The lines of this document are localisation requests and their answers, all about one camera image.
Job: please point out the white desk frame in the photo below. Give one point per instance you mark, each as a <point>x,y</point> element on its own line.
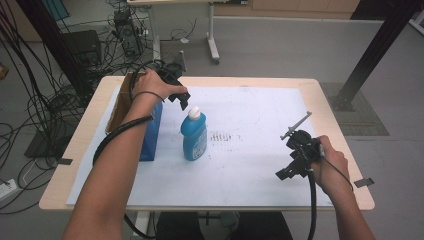
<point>212,40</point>

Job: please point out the blue bottle with white cap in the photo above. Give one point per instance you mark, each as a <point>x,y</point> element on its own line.
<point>194,136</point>

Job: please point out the person's right leg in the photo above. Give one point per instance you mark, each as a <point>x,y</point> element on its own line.
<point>266,226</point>

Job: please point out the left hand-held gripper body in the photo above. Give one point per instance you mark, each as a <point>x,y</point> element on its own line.
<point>173,71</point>

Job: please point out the black metal post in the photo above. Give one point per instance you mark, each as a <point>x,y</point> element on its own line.
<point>376,53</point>
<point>53,43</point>

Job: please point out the black computer tower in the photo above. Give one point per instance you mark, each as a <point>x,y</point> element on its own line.
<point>128,33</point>

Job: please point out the person's left leg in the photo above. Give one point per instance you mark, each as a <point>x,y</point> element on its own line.
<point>180,226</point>

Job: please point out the black wrist band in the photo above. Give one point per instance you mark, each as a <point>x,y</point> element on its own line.
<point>150,93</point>

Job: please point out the person's right hand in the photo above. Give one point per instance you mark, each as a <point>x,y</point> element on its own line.
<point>331,170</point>

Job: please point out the blue cardboard box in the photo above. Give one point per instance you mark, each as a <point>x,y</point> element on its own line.
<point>151,141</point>

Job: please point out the black box case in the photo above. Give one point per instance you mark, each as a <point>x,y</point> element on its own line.
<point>83,46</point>

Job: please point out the person's left hand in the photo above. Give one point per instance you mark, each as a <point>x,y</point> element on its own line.
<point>151,85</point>

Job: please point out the white table leg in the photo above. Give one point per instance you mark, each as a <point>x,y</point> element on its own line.
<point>142,222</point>

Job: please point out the grey tape piece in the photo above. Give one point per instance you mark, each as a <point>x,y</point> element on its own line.
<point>364,182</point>
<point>64,161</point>

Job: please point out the wooden cabinet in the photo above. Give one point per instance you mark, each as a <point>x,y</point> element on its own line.
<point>300,8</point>

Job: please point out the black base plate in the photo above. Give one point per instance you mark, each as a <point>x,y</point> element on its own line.
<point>40,146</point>

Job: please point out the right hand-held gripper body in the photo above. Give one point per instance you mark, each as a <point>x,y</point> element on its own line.
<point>304,146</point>

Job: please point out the white power strip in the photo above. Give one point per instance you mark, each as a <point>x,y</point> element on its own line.
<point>6,189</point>

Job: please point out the person's leg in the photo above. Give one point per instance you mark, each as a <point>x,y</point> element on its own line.
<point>266,226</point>
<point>180,226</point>

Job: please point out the white paper sheet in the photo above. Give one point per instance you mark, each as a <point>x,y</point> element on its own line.
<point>250,166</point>

